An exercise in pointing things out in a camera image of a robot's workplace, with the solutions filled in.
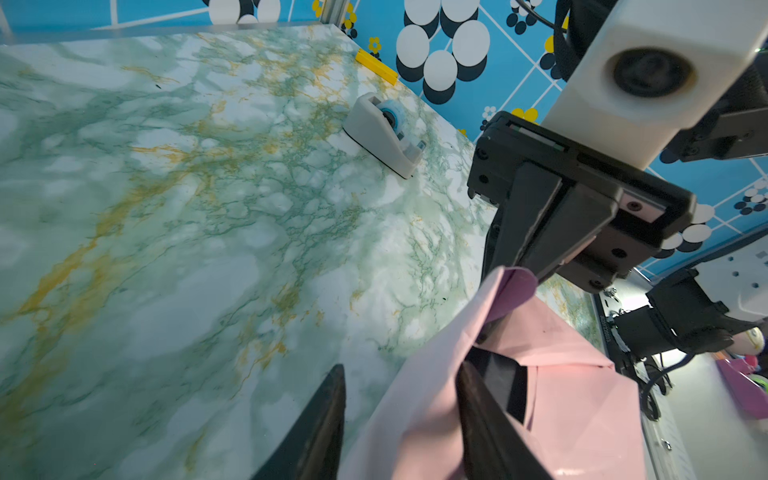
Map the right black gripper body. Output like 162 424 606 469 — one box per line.
468 111 699 293

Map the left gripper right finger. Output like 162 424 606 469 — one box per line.
456 361 551 480

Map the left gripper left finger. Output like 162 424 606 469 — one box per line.
251 364 346 480

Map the purple wrapping paper sheet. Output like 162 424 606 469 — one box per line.
339 267 646 479

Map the dark blue gift box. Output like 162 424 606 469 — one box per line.
466 347 528 423

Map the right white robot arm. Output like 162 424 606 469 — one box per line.
468 112 767 358

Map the yellow tape piece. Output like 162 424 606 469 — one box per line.
355 49 399 85

